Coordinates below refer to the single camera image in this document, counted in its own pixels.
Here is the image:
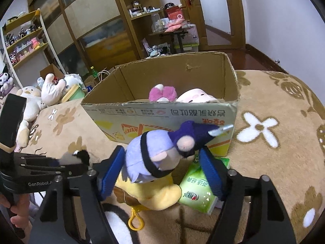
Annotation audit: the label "yellow toy shelf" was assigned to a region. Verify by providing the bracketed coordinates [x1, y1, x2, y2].
[0, 9, 64, 88]

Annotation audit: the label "green lidded container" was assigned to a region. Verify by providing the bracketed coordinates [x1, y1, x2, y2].
[61, 84, 86, 105]

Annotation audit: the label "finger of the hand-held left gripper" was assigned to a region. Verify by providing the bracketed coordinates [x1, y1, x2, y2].
[51, 150, 91, 174]

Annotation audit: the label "green tissue packet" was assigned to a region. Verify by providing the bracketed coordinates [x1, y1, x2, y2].
[178, 156, 230, 215]

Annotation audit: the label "cream plush toy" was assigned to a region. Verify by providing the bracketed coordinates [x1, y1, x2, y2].
[15, 86, 47, 148]

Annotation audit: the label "plain cardboard box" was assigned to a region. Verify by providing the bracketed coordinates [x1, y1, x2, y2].
[39, 63, 65, 81]

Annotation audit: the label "clear storage box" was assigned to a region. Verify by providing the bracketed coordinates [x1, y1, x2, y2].
[181, 24, 200, 53]

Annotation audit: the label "wooden bookshelf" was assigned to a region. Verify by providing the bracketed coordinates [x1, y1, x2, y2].
[109, 0, 184, 59]

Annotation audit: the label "striped plush toy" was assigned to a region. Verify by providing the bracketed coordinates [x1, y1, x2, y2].
[147, 44, 171, 57]

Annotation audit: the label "bright pink plush toy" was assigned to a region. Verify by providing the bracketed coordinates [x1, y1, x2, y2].
[148, 84, 178, 102]

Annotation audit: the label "printed cardboard box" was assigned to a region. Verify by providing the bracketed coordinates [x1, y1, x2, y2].
[81, 51, 240, 157]

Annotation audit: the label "pale pink plush toy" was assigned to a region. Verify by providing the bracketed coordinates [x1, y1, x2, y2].
[176, 88, 221, 104]

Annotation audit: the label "purple plush toy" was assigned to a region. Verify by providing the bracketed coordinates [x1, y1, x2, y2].
[122, 121, 234, 185]

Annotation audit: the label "white fluffy plush toy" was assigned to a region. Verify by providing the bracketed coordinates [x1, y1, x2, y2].
[63, 74, 83, 92]

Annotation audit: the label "row of small toy figures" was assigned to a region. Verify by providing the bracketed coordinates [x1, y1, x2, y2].
[2, 24, 43, 63]

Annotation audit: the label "wooden door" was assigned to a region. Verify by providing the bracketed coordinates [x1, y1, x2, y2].
[175, 0, 247, 52]

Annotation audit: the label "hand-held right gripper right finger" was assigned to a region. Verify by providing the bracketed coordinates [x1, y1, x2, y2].
[199, 148, 297, 244]

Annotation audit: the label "black and white plush toy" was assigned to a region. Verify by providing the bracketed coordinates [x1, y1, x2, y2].
[0, 65, 15, 95]

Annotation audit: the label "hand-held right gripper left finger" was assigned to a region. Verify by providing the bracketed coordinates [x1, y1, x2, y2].
[28, 146, 132, 244]

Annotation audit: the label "clear plastic container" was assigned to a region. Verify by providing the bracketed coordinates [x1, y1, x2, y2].
[151, 13, 166, 33]

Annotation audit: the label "brown floral blanket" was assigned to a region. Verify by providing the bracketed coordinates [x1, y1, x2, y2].
[15, 70, 325, 244]

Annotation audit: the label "wooden wardrobe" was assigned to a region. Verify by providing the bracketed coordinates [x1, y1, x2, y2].
[25, 0, 143, 72]

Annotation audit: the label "pink packets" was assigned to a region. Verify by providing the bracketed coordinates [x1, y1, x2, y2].
[165, 19, 189, 33]

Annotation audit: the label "person's left hand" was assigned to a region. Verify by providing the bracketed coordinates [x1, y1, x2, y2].
[0, 193, 34, 230]

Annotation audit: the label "black folding table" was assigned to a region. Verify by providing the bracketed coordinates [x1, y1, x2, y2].
[148, 29, 199, 54]

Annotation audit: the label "yellow plush toy with clip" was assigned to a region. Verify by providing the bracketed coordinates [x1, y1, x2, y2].
[113, 173, 182, 230]

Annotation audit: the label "white plush with pink feet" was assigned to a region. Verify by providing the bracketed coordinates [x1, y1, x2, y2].
[41, 73, 68, 106]

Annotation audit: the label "red box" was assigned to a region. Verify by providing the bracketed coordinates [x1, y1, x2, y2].
[164, 6, 184, 21]

